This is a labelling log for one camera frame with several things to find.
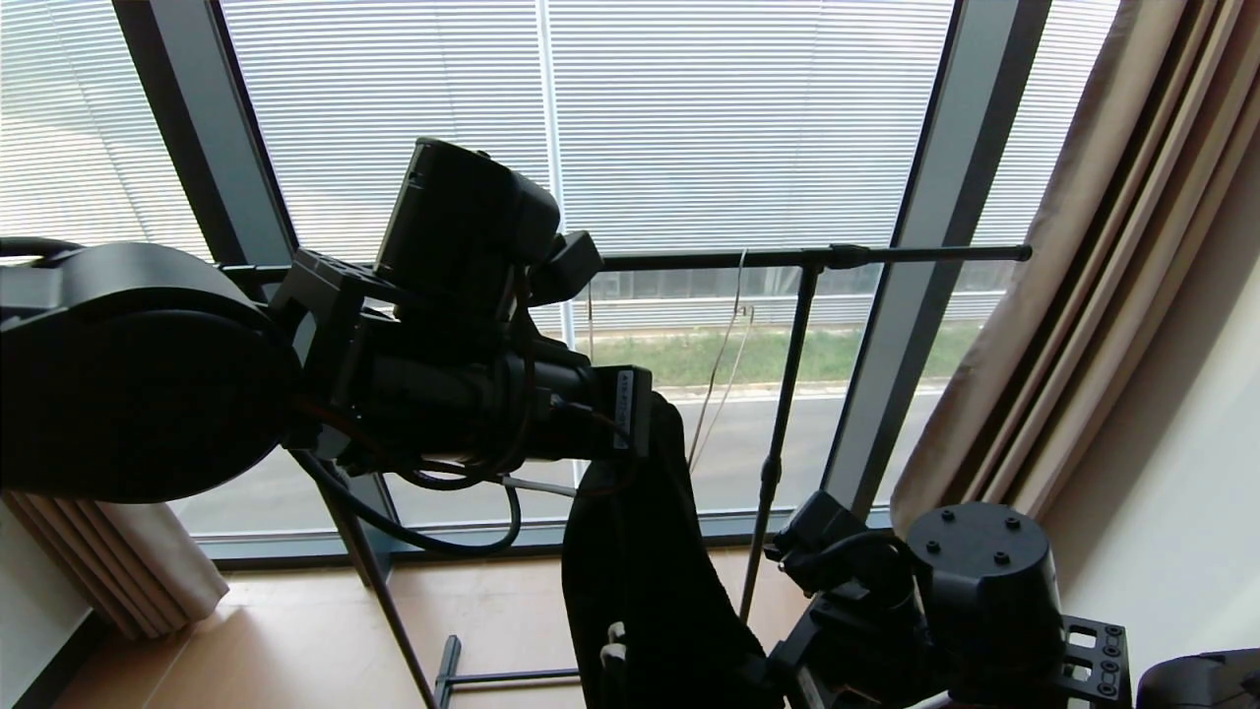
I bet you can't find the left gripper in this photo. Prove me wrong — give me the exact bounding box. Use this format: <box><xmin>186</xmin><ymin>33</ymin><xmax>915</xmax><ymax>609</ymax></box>
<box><xmin>290</xmin><ymin>320</ymin><xmax>654</xmax><ymax>476</ymax></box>

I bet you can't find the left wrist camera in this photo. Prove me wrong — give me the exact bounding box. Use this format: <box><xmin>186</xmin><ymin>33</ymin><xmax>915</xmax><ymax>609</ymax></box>
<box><xmin>530</xmin><ymin>229</ymin><xmax>604</xmax><ymax>308</ymax></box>

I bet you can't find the window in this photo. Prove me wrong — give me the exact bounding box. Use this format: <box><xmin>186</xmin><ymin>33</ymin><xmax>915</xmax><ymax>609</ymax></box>
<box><xmin>0</xmin><ymin>0</ymin><xmax>1123</xmax><ymax>562</ymax></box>

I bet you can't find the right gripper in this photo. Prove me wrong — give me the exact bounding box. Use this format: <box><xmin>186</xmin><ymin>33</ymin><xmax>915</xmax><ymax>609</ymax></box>
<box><xmin>766</xmin><ymin>591</ymin><xmax>951</xmax><ymax>709</ymax></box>

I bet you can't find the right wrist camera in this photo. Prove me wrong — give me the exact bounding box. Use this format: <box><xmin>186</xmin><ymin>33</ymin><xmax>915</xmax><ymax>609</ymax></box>
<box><xmin>764</xmin><ymin>490</ymin><xmax>921</xmax><ymax>612</ymax></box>

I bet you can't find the beige curtain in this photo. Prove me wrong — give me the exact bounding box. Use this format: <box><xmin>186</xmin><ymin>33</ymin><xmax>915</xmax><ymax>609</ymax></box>
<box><xmin>0</xmin><ymin>487</ymin><xmax>229</xmax><ymax>641</ymax></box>
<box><xmin>891</xmin><ymin>0</ymin><xmax>1260</xmax><ymax>538</ymax></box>

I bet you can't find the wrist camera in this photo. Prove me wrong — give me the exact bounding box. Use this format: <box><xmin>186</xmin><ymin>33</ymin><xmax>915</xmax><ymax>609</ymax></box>
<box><xmin>764</xmin><ymin>490</ymin><xmax>921</xmax><ymax>612</ymax></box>
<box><xmin>530</xmin><ymin>229</ymin><xmax>604</xmax><ymax>308</ymax></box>

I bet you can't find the black clothes rack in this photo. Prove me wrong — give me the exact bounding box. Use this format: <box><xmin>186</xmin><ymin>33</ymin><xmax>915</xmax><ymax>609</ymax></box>
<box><xmin>219</xmin><ymin>243</ymin><xmax>1034</xmax><ymax>709</ymax></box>

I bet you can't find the black garment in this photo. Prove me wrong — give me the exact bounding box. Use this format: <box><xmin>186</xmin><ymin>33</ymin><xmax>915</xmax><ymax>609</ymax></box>
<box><xmin>561</xmin><ymin>394</ymin><xmax>784</xmax><ymax>709</ymax></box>

